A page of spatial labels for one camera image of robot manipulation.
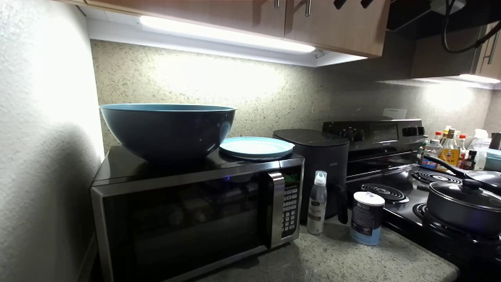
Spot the under-cabinet light strip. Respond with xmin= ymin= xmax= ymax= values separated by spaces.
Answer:
xmin=137 ymin=14 xmax=317 ymax=54

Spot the short under-cabinet light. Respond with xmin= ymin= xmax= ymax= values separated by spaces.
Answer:
xmin=455 ymin=72 xmax=501 ymax=86

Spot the narrow wooden cabinet door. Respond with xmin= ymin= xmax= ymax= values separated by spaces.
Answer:
xmin=471 ymin=21 xmax=501 ymax=81

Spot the black range hood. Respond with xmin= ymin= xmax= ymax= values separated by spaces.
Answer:
xmin=386 ymin=0 xmax=501 ymax=40

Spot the black electric stove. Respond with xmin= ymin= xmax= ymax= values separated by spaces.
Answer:
xmin=321 ymin=117 xmax=501 ymax=282

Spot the clear bottle with label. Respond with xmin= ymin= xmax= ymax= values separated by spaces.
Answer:
xmin=422 ymin=129 xmax=444 ymax=159

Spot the black air fryer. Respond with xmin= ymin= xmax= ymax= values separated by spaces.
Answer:
xmin=270 ymin=126 xmax=350 ymax=225

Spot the light blue plate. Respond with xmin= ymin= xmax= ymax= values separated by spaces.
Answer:
xmin=217 ymin=134 xmax=297 ymax=161

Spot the yellow oil bottle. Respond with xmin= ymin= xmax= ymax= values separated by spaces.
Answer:
xmin=440 ymin=126 xmax=461 ymax=167

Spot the small bottle with red cap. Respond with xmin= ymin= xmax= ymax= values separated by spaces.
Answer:
xmin=457 ymin=133 xmax=469 ymax=169

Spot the white plastic bottle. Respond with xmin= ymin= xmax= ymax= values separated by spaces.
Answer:
xmin=468 ymin=126 xmax=493 ymax=172

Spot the teal container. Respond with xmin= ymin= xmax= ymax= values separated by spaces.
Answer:
xmin=483 ymin=147 xmax=501 ymax=173

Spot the white spray bottle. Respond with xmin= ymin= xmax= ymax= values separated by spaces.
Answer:
xmin=305 ymin=169 xmax=330 ymax=236

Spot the large blue bowl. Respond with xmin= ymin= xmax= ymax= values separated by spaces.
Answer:
xmin=98 ymin=101 xmax=238 ymax=166

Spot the dark canister with white lid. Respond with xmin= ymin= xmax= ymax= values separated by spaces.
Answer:
xmin=349 ymin=189 xmax=386 ymax=247

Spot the pan with glass lid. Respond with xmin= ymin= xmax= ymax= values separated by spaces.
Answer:
xmin=425 ymin=178 xmax=501 ymax=238

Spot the black steel microwave oven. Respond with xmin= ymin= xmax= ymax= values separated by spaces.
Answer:
xmin=89 ymin=144 xmax=306 ymax=282

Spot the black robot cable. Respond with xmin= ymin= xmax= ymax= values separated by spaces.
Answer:
xmin=441 ymin=0 xmax=501 ymax=54

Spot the white wall outlet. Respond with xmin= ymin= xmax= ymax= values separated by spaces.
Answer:
xmin=382 ymin=106 xmax=408 ymax=120

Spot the black long-handled utensil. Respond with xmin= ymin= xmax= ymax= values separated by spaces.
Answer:
xmin=421 ymin=153 xmax=501 ymax=195

